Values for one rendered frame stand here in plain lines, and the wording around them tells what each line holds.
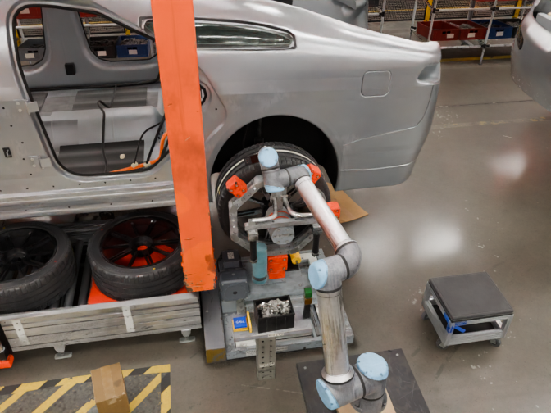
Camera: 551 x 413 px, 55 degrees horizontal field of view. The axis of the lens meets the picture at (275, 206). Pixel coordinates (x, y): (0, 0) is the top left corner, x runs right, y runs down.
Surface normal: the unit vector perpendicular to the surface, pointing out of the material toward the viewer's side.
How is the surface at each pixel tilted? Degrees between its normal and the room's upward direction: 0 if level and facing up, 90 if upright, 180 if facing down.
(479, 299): 0
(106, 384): 0
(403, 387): 0
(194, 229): 90
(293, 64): 81
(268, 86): 90
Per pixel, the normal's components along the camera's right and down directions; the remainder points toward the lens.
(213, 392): 0.01, -0.80
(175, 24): 0.18, 0.59
